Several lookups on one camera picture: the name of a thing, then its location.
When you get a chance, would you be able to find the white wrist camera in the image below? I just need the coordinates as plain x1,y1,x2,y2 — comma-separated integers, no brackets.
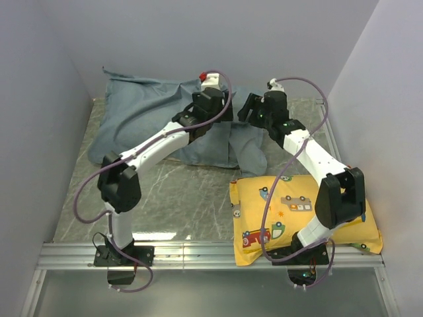
267,78,285,92
199,72,221,91

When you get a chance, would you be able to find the yellow cartoon car pillow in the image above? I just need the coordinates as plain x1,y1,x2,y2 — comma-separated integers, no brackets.
229,174,384,267

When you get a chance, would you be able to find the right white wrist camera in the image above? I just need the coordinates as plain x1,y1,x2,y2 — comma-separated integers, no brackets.
267,78,285,92

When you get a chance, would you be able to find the right side aluminium rail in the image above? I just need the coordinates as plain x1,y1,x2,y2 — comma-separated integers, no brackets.
315,99,341,161

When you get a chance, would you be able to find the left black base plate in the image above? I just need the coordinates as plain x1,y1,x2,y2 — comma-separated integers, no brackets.
93,244,155,285

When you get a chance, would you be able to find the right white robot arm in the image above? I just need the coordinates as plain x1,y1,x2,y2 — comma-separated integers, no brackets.
237,90,365,264

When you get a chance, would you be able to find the blue striped pillowcase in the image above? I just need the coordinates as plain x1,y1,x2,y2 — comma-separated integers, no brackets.
88,71,268,177

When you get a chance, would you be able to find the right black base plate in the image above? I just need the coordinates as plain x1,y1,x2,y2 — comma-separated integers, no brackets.
270,246,331,288

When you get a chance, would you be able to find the aluminium mounting rail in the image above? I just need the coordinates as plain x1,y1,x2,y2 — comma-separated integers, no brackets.
36,240,385,270

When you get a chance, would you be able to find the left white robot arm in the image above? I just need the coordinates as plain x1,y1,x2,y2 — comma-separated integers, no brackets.
97,88,233,265

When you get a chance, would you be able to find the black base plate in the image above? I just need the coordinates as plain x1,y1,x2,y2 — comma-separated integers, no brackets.
93,244,155,285
270,246,331,288

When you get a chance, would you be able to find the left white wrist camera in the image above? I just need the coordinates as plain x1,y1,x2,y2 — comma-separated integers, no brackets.
199,72,221,91

